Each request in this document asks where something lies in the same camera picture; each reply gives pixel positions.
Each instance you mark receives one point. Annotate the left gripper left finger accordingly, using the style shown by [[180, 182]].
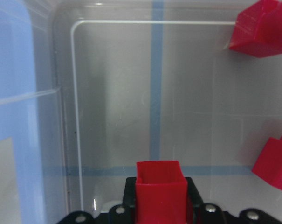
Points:
[[123, 213]]

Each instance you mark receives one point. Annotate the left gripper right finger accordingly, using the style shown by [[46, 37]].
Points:
[[199, 212]]

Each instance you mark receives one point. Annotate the red block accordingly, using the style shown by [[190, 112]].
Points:
[[268, 165], [258, 30], [161, 191]]

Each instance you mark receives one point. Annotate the clear plastic storage box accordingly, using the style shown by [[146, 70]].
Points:
[[145, 80]]

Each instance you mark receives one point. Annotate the blue plastic tray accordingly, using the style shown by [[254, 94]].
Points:
[[32, 181]]

